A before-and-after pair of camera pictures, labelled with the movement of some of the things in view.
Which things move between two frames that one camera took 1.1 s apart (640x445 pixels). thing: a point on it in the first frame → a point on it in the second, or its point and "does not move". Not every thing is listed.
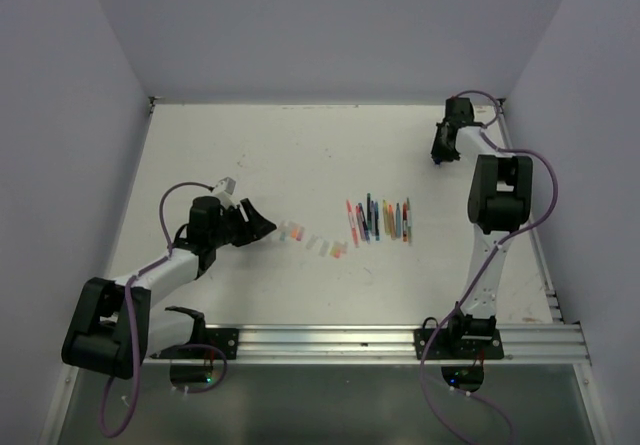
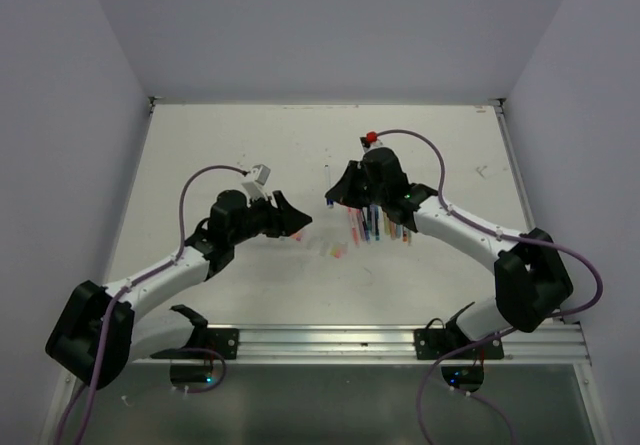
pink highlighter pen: x=352 y=222 does not move
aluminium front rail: x=389 y=345 does not move
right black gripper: x=437 y=153 → x=343 y=191
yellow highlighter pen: x=385 y=218 does not move
